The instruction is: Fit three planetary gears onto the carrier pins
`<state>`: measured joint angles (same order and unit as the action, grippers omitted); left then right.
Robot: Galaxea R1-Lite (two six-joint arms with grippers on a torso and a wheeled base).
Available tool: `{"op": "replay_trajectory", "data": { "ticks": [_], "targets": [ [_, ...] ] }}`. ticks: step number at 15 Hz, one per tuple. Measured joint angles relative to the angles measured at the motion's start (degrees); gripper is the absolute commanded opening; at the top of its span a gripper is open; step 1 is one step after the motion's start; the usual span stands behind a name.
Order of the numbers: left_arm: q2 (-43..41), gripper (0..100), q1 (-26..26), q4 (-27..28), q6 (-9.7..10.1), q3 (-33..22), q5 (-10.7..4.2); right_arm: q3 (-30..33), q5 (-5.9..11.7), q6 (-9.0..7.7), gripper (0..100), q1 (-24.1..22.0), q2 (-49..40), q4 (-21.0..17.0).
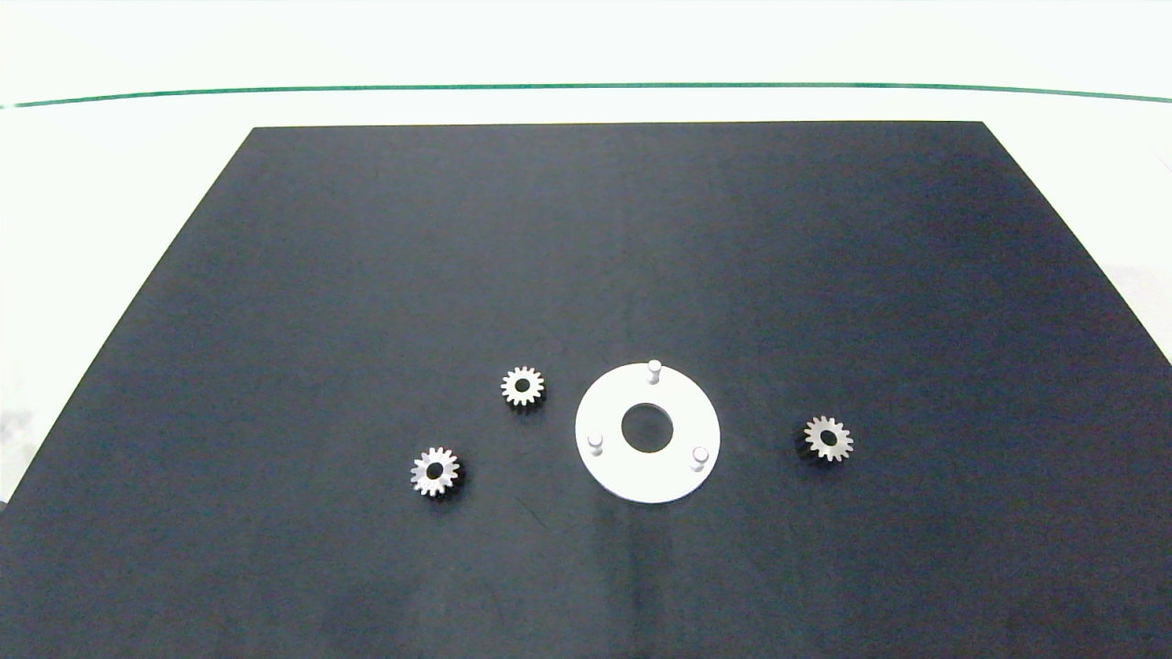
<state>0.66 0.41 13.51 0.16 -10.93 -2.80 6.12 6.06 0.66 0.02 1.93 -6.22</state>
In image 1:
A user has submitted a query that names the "round white carrier plate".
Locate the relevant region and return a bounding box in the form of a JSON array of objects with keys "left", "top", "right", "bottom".
[{"left": 574, "top": 360, "right": 722, "bottom": 505}]

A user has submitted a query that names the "dark rectangular work mat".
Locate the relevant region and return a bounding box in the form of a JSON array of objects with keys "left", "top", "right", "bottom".
[{"left": 0, "top": 120, "right": 1172, "bottom": 659}]

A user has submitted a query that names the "small steel planetary gear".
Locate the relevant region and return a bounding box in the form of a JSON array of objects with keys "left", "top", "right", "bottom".
[
  {"left": 802, "top": 415, "right": 855, "bottom": 464},
  {"left": 500, "top": 366, "right": 547, "bottom": 410},
  {"left": 409, "top": 446, "right": 465, "bottom": 500}
]

